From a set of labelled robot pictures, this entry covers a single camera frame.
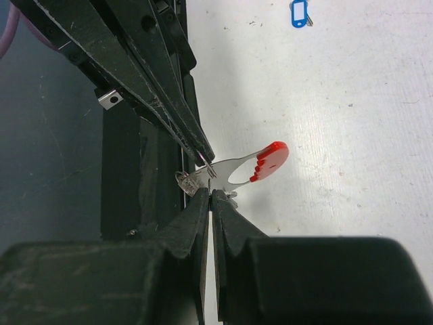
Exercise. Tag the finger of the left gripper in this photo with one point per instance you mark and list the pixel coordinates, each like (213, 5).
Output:
(131, 45)
(67, 25)

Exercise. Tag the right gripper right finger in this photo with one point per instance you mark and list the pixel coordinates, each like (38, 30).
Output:
(237, 297)

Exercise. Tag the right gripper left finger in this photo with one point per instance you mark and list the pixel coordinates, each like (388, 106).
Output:
(180, 293)

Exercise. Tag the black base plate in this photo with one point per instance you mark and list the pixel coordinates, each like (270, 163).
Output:
(139, 192)

